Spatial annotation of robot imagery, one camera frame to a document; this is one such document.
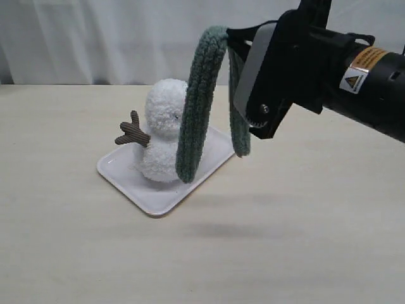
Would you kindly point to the green knitted scarf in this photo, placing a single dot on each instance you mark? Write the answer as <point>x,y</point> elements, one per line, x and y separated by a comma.
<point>204,70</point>

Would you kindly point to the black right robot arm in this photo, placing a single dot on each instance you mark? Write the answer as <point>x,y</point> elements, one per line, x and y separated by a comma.
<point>377,76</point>

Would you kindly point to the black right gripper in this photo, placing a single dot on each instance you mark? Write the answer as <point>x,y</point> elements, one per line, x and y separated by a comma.
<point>303,65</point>

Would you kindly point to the white backdrop curtain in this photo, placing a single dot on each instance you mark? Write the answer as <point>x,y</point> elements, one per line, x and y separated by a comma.
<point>114,42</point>

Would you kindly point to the white rectangular plastic tray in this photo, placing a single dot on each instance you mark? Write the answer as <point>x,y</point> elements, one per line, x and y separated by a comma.
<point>157,199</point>

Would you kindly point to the white plush snowman toy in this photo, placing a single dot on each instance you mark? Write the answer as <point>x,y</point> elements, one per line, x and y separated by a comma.
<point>155,144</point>

